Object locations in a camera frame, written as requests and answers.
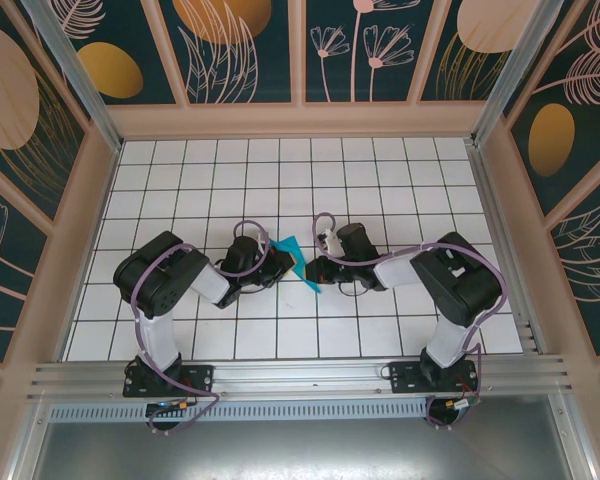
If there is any steel sheet panel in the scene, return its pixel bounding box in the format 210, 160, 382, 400
9, 394, 594, 480

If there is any grey slotted cable duct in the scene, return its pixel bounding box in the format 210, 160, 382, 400
48, 402, 430, 422

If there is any blue square paper sheet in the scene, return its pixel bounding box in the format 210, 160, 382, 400
268, 233, 325, 295

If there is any small electronics board with connector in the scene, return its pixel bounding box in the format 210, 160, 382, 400
146, 398, 197, 417
442, 394, 483, 414

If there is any aluminium corner post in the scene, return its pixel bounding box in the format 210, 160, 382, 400
19, 0, 125, 154
469, 0, 566, 147

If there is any aluminium side rail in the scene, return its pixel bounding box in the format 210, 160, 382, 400
465, 141, 549, 357

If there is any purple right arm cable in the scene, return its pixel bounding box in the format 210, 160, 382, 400
312, 213, 510, 432

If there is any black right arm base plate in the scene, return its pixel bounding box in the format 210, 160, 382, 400
388, 359, 481, 396

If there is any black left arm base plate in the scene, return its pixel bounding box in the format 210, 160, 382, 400
123, 363, 216, 399

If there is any long aluminium mounting rail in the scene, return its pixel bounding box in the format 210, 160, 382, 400
27, 354, 576, 404

